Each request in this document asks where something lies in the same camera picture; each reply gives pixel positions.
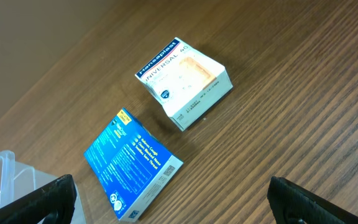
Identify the blue cough drops box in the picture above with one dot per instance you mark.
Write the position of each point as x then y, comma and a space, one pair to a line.
131, 165

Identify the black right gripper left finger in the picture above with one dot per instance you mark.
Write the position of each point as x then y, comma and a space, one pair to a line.
53, 203

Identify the clear plastic container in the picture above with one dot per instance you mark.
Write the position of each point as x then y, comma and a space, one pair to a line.
18, 179

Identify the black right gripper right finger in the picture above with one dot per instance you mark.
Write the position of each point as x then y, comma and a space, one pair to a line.
291, 203

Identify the white Hansaplast plaster box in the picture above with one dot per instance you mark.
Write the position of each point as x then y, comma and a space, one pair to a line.
184, 81

